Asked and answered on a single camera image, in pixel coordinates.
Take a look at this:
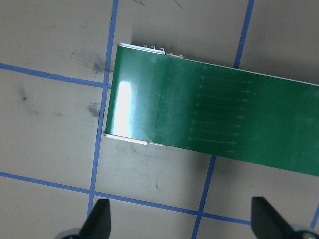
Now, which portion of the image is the green conveyor belt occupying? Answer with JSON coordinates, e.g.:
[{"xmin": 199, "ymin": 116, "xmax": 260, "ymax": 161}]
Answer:
[{"xmin": 103, "ymin": 42, "xmax": 319, "ymax": 177}]

